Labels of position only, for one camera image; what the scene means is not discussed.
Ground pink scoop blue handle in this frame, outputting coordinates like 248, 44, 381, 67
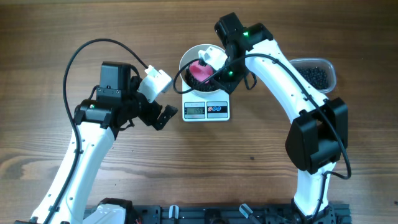
188, 60, 214, 82

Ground pile of black beans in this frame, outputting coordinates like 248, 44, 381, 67
184, 67, 223, 93

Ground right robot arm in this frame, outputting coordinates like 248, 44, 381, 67
214, 12, 352, 223

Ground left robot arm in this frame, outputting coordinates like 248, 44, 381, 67
29, 62, 178, 223

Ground white bowl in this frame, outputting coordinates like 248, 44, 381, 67
179, 44, 225, 98

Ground white digital kitchen scale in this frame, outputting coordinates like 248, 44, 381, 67
182, 90, 230, 122

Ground clear plastic container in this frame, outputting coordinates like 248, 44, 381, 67
290, 58, 336, 93

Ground left black camera cable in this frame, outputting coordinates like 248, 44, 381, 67
42, 38, 150, 224

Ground black camera cable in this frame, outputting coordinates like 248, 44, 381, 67
172, 53, 353, 222
42, 38, 150, 224

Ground right black camera cable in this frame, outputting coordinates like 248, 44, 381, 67
172, 53, 353, 222

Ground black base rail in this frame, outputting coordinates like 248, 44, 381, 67
83, 203, 352, 224

